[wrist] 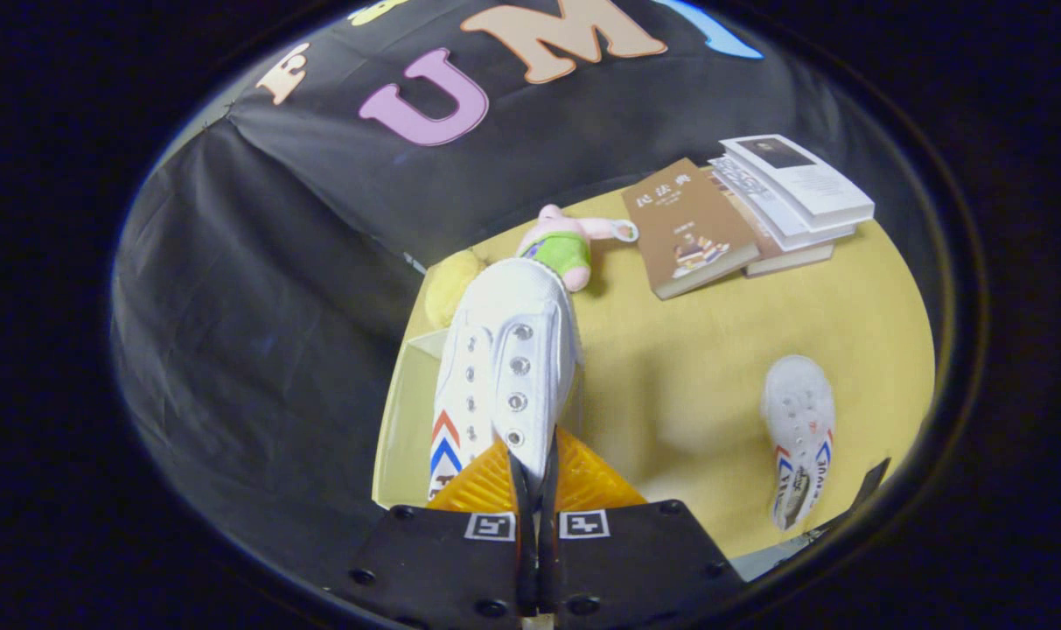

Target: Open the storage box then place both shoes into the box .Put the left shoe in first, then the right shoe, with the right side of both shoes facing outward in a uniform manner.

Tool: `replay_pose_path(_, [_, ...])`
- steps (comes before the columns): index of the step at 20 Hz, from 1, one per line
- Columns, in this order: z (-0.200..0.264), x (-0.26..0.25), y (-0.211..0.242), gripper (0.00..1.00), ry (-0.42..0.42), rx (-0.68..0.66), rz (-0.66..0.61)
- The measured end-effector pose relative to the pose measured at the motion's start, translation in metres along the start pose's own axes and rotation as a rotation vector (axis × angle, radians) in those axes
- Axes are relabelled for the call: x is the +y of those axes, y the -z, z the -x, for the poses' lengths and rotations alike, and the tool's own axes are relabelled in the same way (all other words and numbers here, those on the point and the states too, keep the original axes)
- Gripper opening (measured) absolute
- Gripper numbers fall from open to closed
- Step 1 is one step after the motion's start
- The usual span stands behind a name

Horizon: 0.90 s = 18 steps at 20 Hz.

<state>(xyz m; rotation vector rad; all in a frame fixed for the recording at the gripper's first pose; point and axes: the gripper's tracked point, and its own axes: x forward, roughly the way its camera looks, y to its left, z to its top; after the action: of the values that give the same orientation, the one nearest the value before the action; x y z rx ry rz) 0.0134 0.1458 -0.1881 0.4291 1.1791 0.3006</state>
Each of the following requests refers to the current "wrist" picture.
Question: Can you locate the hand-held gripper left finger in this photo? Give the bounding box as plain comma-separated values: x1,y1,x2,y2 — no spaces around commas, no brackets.
325,436,536,630

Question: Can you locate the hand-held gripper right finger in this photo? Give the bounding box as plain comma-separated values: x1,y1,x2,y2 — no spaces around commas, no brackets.
537,427,746,630

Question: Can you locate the cream storage box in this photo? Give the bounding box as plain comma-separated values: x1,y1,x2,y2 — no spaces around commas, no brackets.
371,328,461,510

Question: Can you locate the white canvas shoe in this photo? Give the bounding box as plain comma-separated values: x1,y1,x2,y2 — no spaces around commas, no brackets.
427,256,581,501
760,354,837,533

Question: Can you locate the yellow plush ball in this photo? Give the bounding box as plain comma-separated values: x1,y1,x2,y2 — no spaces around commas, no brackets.
423,249,487,329

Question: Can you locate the pink plush toy green shirt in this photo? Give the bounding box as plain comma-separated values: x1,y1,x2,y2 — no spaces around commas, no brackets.
514,204,640,294

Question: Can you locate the brown cover book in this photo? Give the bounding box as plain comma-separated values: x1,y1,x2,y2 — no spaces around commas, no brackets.
620,157,761,301

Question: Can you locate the grey patterned white book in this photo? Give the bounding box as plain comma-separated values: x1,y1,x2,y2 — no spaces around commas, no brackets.
708,156,856,252

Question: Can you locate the white book with dark photo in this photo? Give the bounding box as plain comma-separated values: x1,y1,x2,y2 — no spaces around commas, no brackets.
720,134,876,233

